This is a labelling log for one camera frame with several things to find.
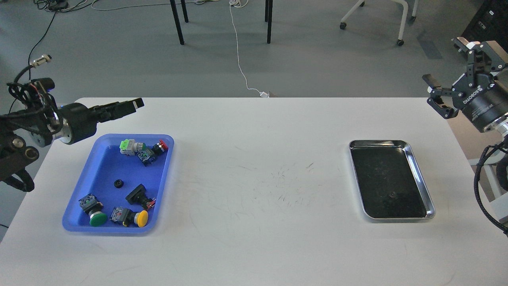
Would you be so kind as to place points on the yellow mushroom push button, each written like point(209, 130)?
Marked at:
point(126, 217)

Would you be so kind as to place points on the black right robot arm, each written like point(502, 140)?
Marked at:
point(500, 165)

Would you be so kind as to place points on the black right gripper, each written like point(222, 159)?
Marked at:
point(476, 93)

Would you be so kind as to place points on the red push button switch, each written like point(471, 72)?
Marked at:
point(159, 148)

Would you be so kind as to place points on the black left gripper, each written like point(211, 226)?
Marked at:
point(78, 124)

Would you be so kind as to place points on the black table leg left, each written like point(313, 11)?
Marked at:
point(177, 19)

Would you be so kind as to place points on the black equipment case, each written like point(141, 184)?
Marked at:
point(490, 23)

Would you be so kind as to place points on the metal tray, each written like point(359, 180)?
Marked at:
point(384, 166)

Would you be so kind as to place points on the black table leg right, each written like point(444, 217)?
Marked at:
point(268, 18)

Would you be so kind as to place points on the black industrial switch part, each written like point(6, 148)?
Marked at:
point(138, 196)

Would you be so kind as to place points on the white office chair base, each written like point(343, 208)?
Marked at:
point(404, 16)

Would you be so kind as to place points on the black blue switch block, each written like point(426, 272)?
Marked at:
point(146, 156)

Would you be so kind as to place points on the black table leg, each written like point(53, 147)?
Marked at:
point(268, 18)
point(177, 19)

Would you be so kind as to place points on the green white push button switch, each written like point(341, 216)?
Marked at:
point(130, 147)

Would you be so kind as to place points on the green mushroom push button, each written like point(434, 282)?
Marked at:
point(91, 206)

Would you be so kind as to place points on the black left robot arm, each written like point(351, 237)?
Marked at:
point(46, 122)

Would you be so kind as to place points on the blue plastic tray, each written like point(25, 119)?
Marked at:
point(105, 165)

